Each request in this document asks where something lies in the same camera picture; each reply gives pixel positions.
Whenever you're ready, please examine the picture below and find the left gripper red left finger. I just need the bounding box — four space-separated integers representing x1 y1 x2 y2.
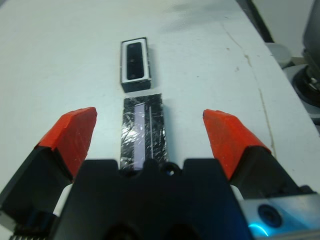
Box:
0 106 98 226

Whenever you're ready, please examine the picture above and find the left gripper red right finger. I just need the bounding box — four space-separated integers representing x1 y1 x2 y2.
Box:
202 108 316 201

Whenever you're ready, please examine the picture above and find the black foil-wrapped bar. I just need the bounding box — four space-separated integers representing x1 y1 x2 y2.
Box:
119 92 171 174

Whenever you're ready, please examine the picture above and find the box base white insert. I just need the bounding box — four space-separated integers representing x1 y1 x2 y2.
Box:
119 36 153 94

